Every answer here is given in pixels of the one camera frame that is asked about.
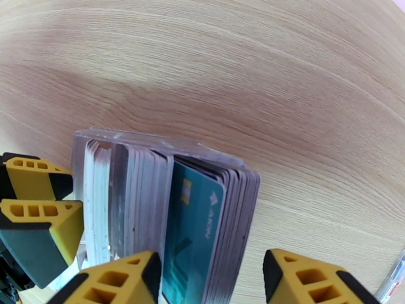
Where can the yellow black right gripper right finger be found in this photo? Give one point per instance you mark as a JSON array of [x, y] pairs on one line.
[[310, 284]]

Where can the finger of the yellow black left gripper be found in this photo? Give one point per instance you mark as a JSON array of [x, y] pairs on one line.
[[34, 182], [38, 239]]

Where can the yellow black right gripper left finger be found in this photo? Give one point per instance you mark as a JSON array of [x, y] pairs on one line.
[[120, 281]]

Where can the teal credit card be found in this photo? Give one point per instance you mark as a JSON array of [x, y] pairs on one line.
[[189, 233]]

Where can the white plastic cards bundle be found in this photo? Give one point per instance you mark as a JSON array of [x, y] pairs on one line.
[[96, 201]]

